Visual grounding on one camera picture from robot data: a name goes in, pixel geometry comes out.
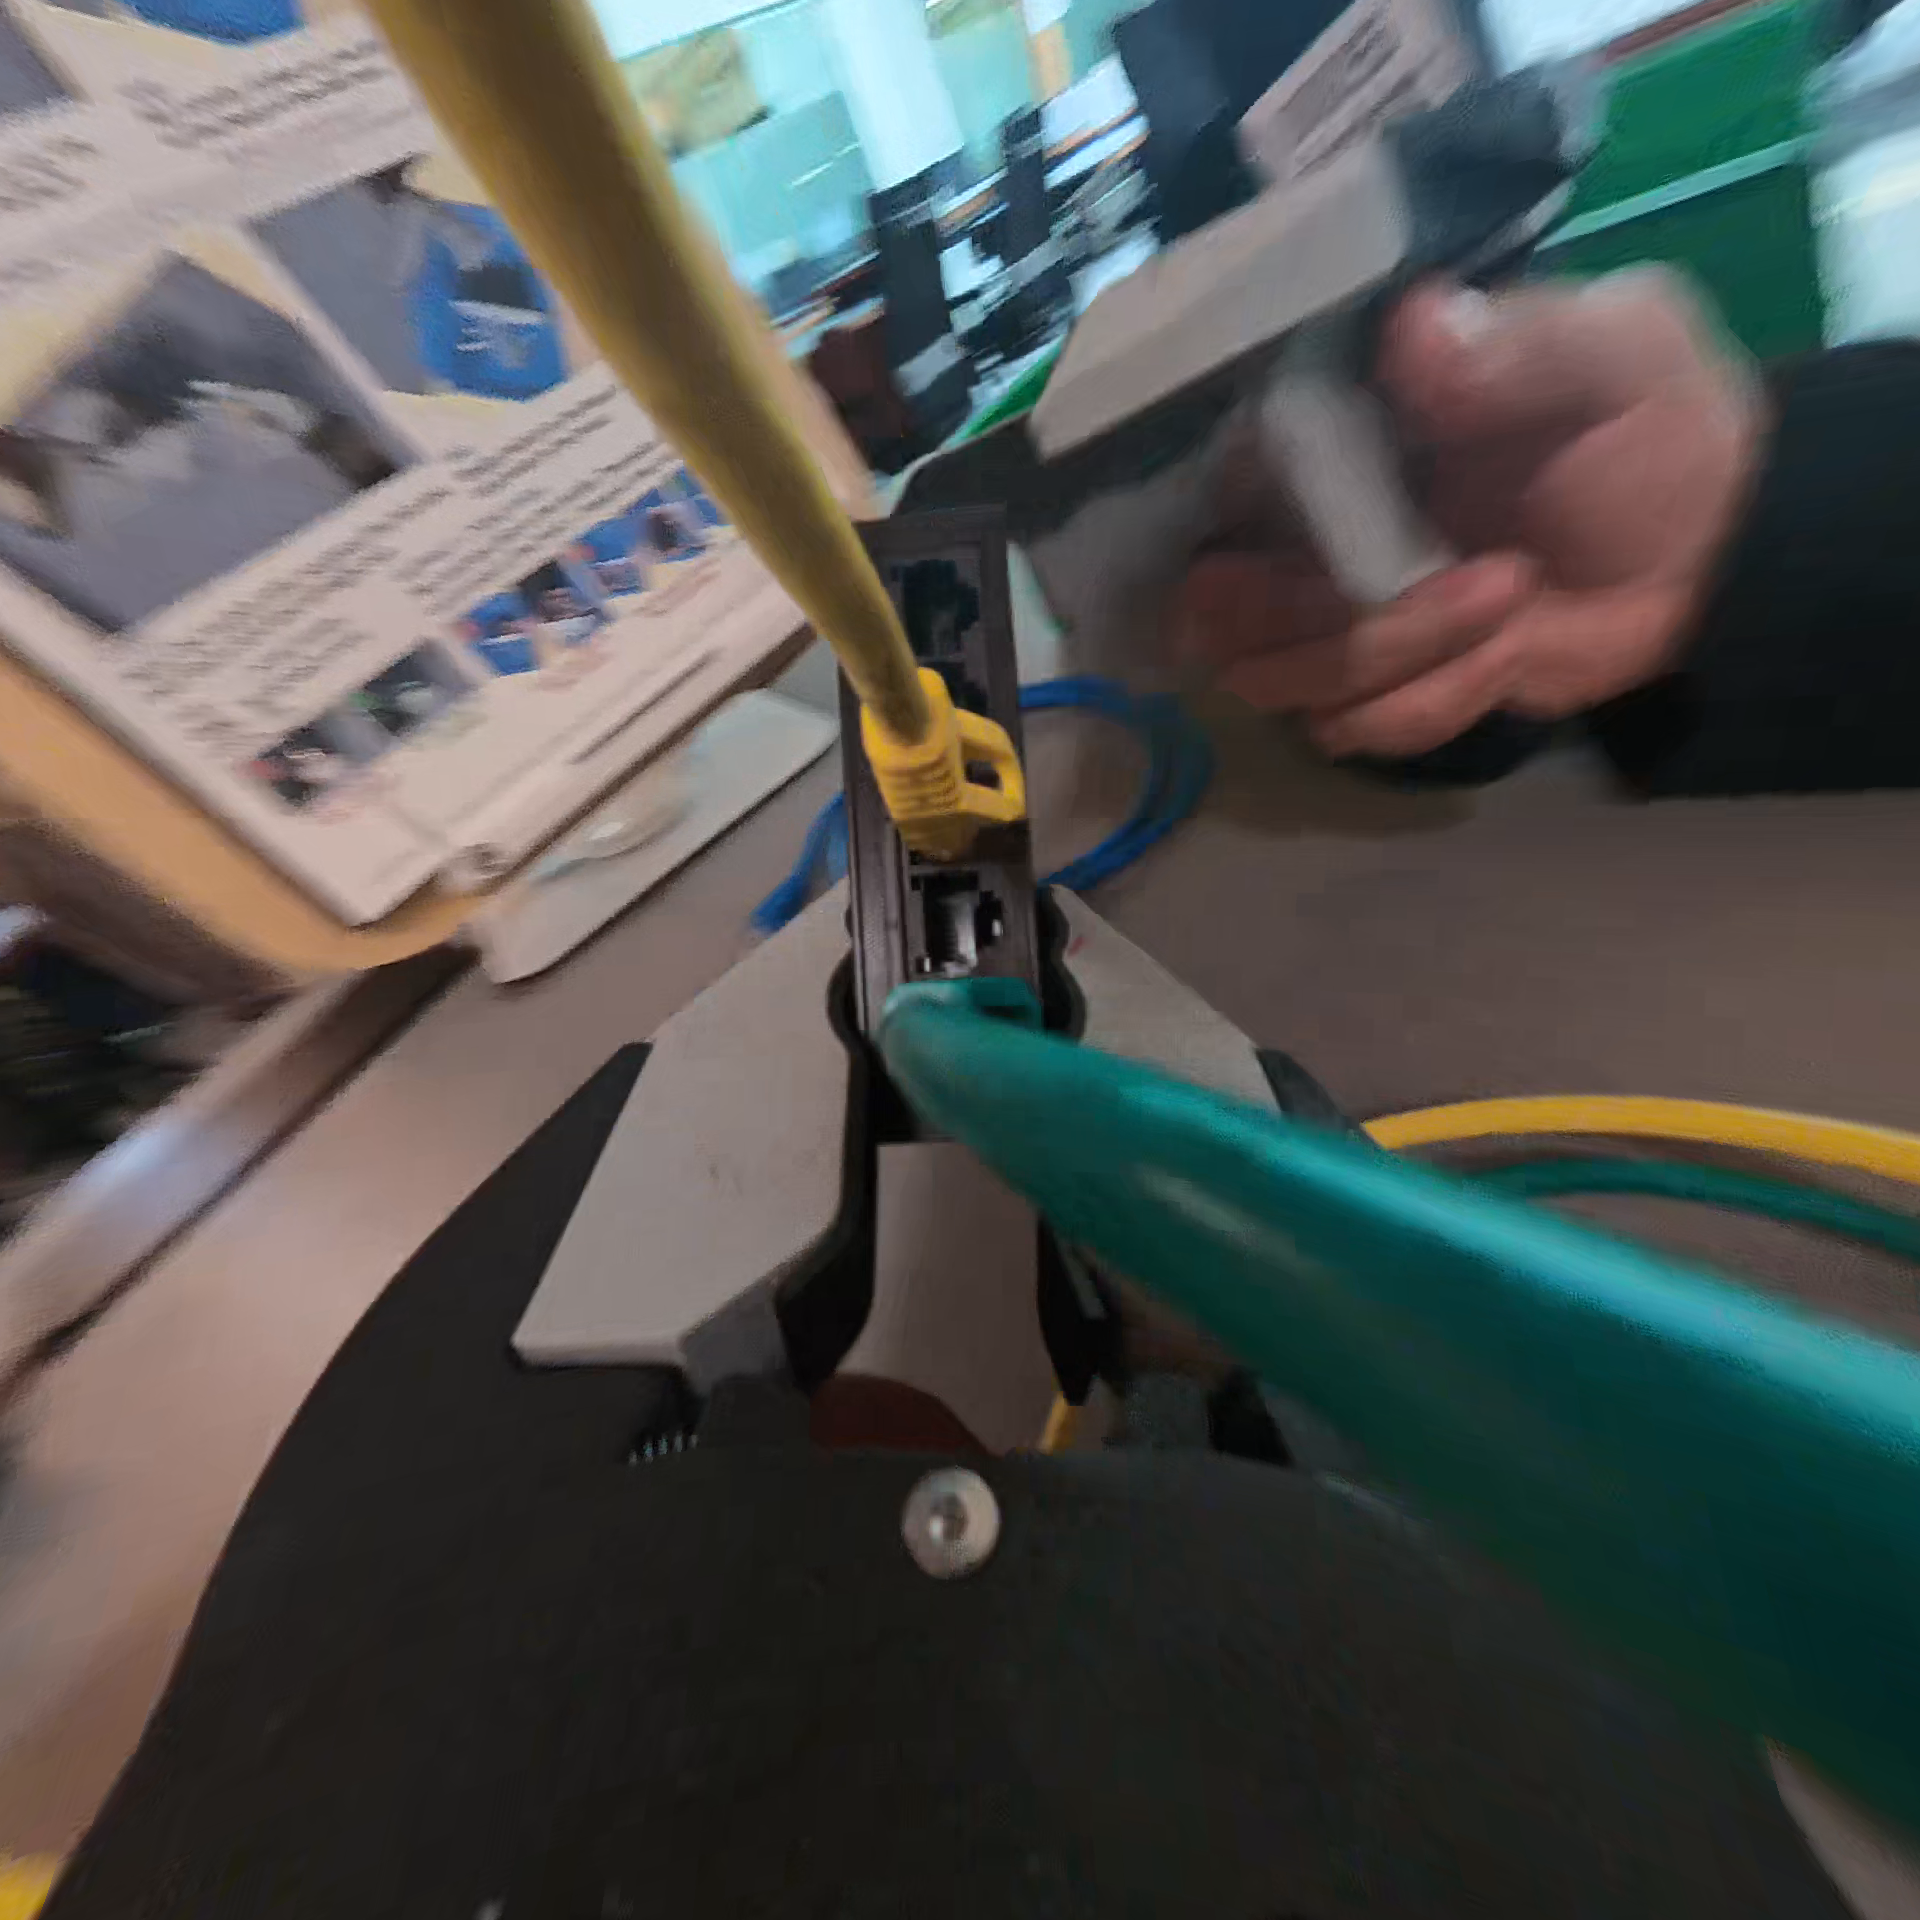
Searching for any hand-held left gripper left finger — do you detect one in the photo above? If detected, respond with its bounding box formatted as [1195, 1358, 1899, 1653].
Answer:
[512, 891, 888, 1390]

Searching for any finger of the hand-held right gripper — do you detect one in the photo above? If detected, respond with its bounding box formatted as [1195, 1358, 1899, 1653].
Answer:
[1026, 141, 1420, 460]

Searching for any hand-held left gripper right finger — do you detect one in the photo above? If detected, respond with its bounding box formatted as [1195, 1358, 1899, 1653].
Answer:
[1035, 884, 1292, 1403]

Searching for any blue ethernet cable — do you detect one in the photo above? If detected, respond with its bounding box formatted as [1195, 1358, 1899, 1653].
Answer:
[750, 678, 1216, 936]

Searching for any black ethernet port block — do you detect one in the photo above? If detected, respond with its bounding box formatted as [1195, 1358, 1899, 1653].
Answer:
[833, 507, 1052, 1051]

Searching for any yellow ethernet cable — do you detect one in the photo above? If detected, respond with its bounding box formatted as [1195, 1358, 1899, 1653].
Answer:
[360, 0, 1920, 1456]

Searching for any green ethernet cable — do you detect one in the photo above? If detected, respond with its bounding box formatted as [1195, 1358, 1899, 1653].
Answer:
[877, 976, 1920, 1834]

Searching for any person's right forearm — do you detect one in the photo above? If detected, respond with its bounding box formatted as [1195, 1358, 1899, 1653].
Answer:
[1592, 336, 1920, 797]

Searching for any person's right hand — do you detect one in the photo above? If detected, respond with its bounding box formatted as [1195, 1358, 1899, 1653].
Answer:
[1177, 269, 1771, 760]

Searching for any black office chair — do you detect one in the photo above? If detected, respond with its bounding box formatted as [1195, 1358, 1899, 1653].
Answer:
[867, 164, 981, 453]
[987, 113, 1086, 361]

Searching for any green plastic bin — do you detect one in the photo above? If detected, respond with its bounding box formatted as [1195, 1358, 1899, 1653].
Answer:
[1529, 0, 1864, 361]

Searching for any printed instruction poster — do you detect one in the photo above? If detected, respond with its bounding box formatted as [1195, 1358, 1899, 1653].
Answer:
[0, 0, 888, 933]

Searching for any grey stand base plate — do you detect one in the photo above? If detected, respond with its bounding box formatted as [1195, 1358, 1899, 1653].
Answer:
[481, 691, 842, 986]

